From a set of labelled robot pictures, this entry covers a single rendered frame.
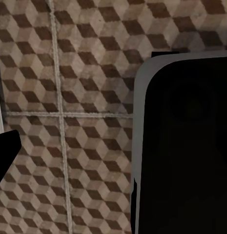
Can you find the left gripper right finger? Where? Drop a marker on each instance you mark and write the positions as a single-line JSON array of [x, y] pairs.
[[221, 144]]

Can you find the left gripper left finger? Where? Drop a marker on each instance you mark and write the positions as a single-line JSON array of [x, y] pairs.
[[10, 145]]

